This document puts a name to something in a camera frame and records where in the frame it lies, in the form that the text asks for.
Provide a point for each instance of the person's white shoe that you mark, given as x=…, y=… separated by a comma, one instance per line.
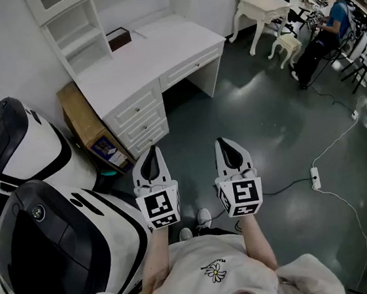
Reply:
x=204, y=216
x=185, y=234

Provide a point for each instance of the white vanity table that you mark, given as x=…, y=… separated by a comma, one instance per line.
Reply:
x=261, y=5

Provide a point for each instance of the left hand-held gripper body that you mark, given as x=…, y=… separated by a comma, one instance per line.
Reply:
x=158, y=205

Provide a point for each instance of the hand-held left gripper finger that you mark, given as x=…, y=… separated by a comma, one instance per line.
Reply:
x=163, y=168
x=138, y=172

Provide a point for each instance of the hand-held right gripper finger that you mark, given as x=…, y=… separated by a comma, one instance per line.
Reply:
x=245, y=162
x=219, y=158

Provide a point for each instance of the person's right forearm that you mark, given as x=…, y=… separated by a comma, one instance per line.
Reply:
x=258, y=243

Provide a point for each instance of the person's left forearm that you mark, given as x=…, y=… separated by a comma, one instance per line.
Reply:
x=158, y=258

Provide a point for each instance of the brown open box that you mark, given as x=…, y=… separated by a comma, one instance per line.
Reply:
x=119, y=38

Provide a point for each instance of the white cushioned stool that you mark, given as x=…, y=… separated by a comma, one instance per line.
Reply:
x=288, y=43

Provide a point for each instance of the brown cardboard box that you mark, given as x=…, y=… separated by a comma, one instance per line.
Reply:
x=82, y=121

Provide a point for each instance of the white and black robot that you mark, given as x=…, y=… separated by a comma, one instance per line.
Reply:
x=22, y=151
x=66, y=248

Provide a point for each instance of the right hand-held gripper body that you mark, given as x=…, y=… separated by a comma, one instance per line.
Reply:
x=241, y=195

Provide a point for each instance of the person's white T-shirt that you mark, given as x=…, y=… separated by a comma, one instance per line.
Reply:
x=217, y=271

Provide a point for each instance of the white desk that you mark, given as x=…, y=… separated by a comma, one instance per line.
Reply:
x=148, y=64

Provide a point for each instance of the white power adapter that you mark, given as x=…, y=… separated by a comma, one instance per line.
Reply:
x=354, y=114

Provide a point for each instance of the white power strip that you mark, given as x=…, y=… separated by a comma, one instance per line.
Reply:
x=315, y=178

